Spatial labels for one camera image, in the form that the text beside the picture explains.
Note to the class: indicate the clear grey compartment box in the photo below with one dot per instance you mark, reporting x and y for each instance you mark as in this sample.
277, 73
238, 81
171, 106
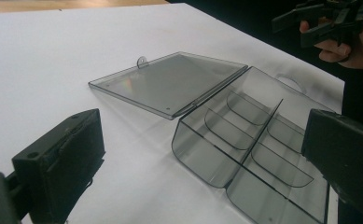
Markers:
176, 84

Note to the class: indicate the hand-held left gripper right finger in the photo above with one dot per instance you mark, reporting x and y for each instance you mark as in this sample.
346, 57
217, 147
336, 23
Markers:
344, 155

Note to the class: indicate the white table board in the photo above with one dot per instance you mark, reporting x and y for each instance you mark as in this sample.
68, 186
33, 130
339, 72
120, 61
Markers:
45, 62

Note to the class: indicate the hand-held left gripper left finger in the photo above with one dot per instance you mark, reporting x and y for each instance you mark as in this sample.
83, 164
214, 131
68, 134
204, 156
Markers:
61, 165

